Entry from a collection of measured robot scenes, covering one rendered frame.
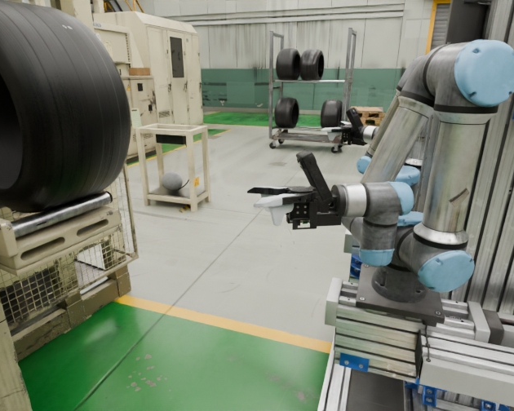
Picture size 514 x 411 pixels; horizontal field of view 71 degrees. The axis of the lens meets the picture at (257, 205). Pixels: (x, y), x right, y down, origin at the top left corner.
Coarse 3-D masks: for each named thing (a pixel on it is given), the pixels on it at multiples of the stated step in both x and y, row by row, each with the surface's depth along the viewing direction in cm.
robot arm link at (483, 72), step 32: (448, 64) 70; (480, 64) 65; (512, 64) 66; (448, 96) 71; (480, 96) 67; (448, 128) 74; (480, 128) 72; (448, 160) 75; (448, 192) 77; (448, 224) 79; (416, 256) 84; (448, 256) 78; (448, 288) 82
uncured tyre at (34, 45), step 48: (0, 0) 92; (0, 48) 85; (48, 48) 89; (96, 48) 101; (0, 96) 128; (48, 96) 87; (96, 96) 97; (0, 144) 128; (48, 144) 91; (96, 144) 100; (0, 192) 105; (48, 192) 99; (96, 192) 119
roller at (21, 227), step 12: (108, 192) 123; (72, 204) 112; (84, 204) 115; (96, 204) 119; (36, 216) 103; (48, 216) 105; (60, 216) 108; (72, 216) 112; (24, 228) 99; (36, 228) 102
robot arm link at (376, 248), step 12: (360, 228) 85; (372, 228) 79; (384, 228) 78; (396, 228) 80; (360, 240) 84; (372, 240) 80; (384, 240) 79; (360, 252) 84; (372, 252) 81; (384, 252) 80; (372, 264) 82; (384, 264) 82
